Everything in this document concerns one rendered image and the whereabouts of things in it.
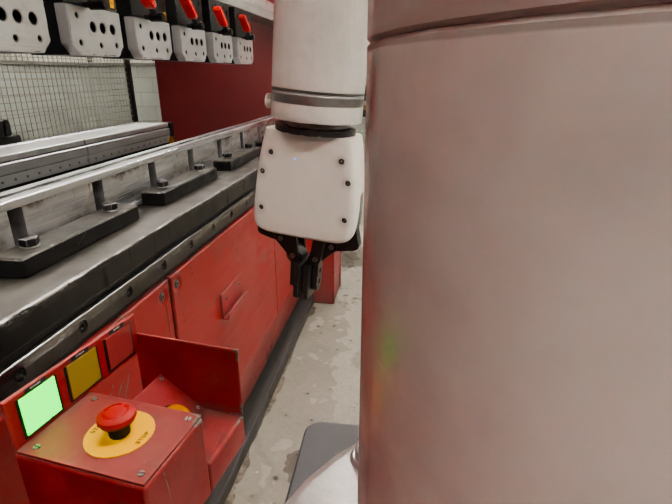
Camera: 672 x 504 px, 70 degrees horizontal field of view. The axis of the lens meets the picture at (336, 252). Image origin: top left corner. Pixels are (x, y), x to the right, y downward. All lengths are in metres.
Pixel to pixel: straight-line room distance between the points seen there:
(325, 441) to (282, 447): 1.48
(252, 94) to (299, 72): 1.94
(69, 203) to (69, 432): 0.45
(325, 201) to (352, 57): 0.12
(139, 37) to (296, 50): 0.75
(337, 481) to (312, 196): 0.30
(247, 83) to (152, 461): 1.99
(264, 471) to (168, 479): 1.07
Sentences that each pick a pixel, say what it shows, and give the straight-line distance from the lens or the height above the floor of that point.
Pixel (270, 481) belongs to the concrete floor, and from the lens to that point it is 1.60.
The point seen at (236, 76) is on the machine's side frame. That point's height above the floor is 1.13.
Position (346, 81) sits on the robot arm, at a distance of 0.42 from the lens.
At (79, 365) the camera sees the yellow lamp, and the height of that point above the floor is 0.82.
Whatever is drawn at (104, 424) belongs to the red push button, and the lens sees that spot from 0.57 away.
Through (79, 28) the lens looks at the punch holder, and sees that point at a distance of 0.99.
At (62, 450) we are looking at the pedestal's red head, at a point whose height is 0.78.
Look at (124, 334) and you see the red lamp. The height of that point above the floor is 0.82.
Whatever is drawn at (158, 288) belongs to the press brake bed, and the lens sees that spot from 0.97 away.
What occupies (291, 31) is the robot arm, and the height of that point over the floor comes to 1.18.
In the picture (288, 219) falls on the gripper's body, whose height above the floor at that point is 1.02.
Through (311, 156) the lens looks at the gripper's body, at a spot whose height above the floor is 1.08.
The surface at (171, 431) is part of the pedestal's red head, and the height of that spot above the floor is 0.78.
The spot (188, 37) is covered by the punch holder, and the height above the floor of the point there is 1.23.
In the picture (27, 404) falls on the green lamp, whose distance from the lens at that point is 0.61.
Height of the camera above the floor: 1.15
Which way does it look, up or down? 21 degrees down
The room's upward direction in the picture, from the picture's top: straight up
